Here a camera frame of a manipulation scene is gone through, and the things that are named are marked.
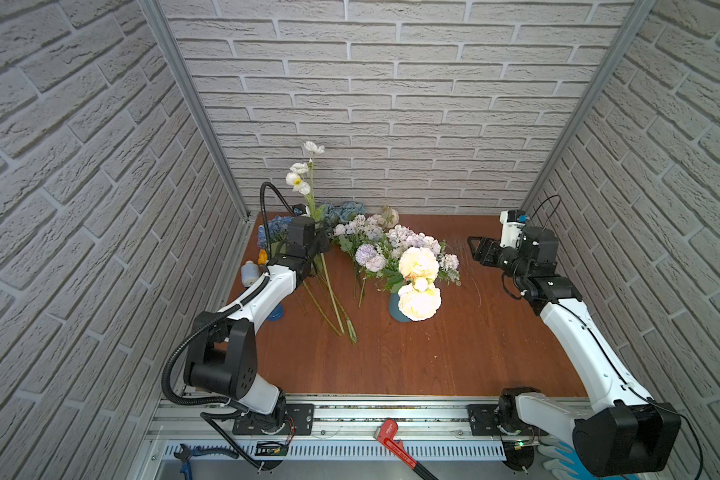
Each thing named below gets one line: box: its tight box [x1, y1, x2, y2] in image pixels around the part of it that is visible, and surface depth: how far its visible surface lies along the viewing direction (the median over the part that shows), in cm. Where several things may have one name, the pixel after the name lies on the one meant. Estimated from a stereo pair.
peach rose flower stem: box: [398, 246, 442, 322], surface depth 54 cm
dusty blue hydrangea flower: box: [324, 201, 367, 224], surface depth 109 cm
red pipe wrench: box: [374, 419, 439, 480], surface depth 71 cm
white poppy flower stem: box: [285, 141, 358, 344], surface depth 84 cm
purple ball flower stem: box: [355, 244, 386, 308], surface depth 76 cm
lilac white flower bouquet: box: [332, 214, 388, 253], surface depth 103 cm
